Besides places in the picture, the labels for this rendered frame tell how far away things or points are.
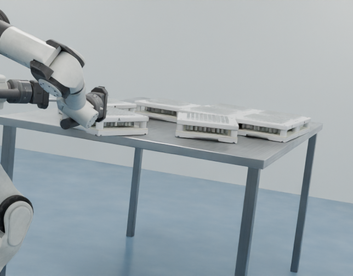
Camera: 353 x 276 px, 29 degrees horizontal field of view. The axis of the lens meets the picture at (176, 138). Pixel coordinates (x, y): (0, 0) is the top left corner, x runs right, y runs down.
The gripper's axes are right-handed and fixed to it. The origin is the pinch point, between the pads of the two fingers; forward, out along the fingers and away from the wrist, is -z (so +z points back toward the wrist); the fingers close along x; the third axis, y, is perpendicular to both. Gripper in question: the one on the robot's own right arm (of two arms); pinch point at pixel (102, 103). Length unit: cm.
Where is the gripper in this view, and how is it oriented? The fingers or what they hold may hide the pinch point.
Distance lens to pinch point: 242.8
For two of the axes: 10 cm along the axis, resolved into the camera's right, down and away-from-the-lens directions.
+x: -1.1, 9.8, 1.7
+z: -2.5, 1.4, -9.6
